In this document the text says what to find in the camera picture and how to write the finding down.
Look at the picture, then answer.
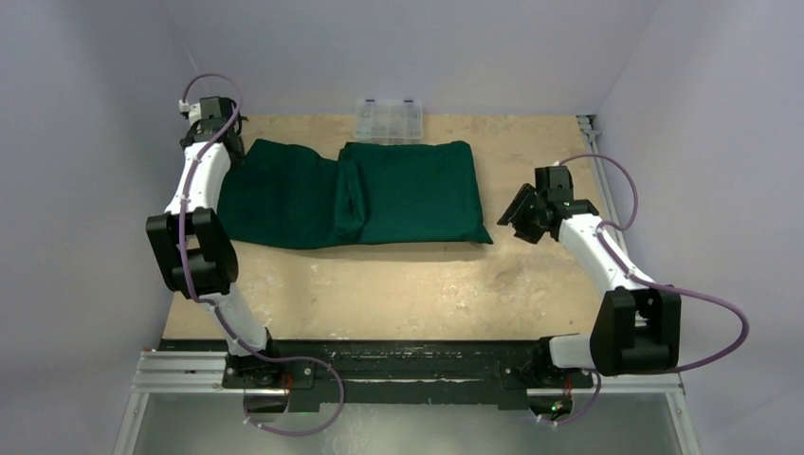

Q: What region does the dark green surgical drape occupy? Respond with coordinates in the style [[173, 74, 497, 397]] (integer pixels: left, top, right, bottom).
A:
[[217, 139, 493, 250]]

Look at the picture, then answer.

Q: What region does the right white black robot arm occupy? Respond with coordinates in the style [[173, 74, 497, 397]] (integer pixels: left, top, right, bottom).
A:
[[498, 165, 682, 386]]

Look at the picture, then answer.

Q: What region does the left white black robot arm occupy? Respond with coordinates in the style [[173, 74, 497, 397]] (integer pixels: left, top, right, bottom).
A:
[[146, 97, 283, 388]]

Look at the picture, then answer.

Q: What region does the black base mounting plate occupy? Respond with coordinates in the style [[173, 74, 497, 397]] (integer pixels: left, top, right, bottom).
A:
[[157, 339, 601, 417]]

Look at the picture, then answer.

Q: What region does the clear plastic compartment box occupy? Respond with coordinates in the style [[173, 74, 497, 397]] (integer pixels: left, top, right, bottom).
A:
[[354, 98, 423, 145]]

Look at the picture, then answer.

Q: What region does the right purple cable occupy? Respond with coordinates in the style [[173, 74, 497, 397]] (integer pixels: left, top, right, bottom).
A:
[[537, 154, 751, 428]]

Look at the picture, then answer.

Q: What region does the purple cable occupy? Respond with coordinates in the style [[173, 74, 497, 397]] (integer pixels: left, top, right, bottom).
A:
[[177, 73, 346, 439], [537, 154, 751, 428]]

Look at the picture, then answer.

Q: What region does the right side aluminium rail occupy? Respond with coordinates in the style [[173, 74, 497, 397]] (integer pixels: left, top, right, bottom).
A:
[[576, 116, 620, 225]]

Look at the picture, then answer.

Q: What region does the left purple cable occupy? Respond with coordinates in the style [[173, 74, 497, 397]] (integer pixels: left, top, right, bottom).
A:
[[177, 73, 346, 439]]

